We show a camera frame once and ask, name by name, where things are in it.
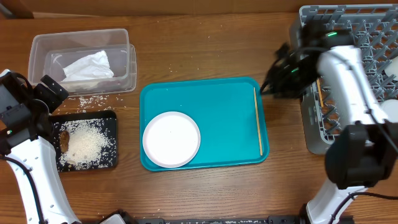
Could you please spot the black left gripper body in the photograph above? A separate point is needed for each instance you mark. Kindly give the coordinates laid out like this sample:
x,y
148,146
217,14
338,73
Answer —
x,y
52,101

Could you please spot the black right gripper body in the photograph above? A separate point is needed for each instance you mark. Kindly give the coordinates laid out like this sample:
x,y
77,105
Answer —
x,y
291,82

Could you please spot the wooden chopstick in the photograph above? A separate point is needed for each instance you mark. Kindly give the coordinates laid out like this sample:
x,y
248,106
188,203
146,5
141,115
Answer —
x,y
257,122
320,93

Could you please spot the white napkin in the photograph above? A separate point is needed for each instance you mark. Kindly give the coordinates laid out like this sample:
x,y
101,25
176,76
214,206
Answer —
x,y
90,67

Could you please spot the white paper cup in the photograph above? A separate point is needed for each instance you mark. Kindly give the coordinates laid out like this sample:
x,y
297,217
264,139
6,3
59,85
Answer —
x,y
392,69

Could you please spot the grey bowl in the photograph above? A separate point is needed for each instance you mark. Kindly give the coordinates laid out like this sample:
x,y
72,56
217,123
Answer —
x,y
390,107

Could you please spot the large white plate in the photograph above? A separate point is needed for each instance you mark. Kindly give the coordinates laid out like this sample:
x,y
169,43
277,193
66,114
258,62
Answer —
x,y
171,139

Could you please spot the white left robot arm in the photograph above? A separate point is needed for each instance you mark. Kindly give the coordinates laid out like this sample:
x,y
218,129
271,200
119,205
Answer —
x,y
26,145

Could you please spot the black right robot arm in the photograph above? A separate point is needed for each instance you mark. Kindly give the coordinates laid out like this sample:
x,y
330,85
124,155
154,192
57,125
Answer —
x,y
366,149

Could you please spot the grey dishwasher rack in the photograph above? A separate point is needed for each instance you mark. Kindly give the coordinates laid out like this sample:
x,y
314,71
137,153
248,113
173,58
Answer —
x,y
374,29

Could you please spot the brown food scrap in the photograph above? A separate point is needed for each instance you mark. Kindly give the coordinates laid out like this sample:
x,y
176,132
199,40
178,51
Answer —
x,y
64,141

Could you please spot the scattered rice grains on table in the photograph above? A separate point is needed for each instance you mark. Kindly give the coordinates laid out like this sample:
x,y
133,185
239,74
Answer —
x,y
84,104

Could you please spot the black plastic tray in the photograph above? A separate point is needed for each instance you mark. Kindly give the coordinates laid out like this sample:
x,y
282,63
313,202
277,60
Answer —
x,y
93,140

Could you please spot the clear plastic bin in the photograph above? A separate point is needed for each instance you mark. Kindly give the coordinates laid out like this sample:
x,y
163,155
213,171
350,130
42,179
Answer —
x,y
51,53

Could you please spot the rice pile on tray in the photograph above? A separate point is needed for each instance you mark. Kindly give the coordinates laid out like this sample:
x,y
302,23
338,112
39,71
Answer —
x,y
87,144

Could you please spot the teal serving tray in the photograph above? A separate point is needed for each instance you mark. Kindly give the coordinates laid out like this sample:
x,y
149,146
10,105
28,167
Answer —
x,y
222,108

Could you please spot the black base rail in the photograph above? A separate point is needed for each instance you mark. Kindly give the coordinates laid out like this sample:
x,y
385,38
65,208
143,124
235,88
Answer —
x,y
120,216

